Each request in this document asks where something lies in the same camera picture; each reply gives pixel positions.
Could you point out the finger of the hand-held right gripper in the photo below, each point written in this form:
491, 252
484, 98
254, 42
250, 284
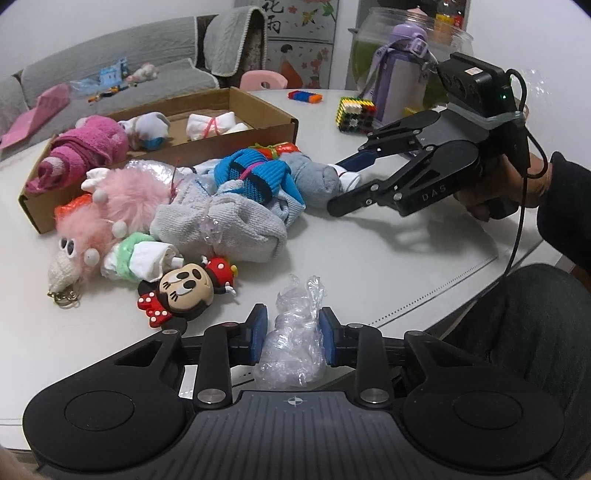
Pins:
355, 198
360, 159

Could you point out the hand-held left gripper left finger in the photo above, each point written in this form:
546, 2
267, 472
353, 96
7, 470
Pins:
259, 332

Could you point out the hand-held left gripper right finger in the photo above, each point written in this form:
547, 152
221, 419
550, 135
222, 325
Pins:
327, 339

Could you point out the clear plastic wrap ball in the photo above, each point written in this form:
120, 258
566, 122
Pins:
291, 341

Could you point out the red gift box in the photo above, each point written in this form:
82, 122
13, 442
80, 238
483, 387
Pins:
281, 148

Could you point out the blue knit sock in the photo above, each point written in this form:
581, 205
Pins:
272, 173

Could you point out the large grey sock bundle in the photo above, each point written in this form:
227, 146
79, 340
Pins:
231, 226

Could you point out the cardboard box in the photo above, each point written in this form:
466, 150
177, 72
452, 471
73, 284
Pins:
258, 108

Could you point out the green and white sock roll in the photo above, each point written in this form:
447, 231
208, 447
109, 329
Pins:
138, 258

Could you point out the orange ball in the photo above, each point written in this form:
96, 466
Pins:
69, 206

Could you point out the person's right forearm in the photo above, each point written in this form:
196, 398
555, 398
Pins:
568, 207

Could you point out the white desktop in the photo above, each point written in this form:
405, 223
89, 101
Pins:
369, 267

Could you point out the person's right hand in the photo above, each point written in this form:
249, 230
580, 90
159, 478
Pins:
538, 184

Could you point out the colourful block cube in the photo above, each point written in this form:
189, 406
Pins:
353, 115

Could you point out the purple water bottle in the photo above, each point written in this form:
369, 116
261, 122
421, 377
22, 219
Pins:
401, 87

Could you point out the colourful block stick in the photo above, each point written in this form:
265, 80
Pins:
304, 96

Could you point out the cartoon mouse figure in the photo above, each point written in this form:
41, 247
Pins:
184, 288

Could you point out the glass jar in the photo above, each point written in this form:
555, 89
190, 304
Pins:
364, 55

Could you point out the small white sock roll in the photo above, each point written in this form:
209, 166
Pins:
242, 128

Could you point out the flower patterned refrigerator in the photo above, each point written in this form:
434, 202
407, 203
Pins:
300, 46

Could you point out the white sock with red band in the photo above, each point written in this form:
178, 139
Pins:
203, 124

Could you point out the grey armrest cover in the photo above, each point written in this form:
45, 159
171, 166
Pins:
226, 41

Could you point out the person's leg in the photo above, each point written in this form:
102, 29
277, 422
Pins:
531, 323

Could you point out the white and blue sock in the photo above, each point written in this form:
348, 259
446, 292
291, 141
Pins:
147, 127

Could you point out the grey sofa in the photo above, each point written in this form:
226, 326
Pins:
161, 46

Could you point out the white plush toy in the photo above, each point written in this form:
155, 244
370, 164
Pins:
145, 71

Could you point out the magenta striped sock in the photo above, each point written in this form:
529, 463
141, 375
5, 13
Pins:
83, 147

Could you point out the orange and black toy pieces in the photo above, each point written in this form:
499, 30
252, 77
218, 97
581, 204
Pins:
104, 93

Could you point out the clear blue plastic bag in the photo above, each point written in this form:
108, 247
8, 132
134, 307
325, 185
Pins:
85, 85

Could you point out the pink bag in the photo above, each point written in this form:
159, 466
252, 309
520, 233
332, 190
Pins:
37, 115

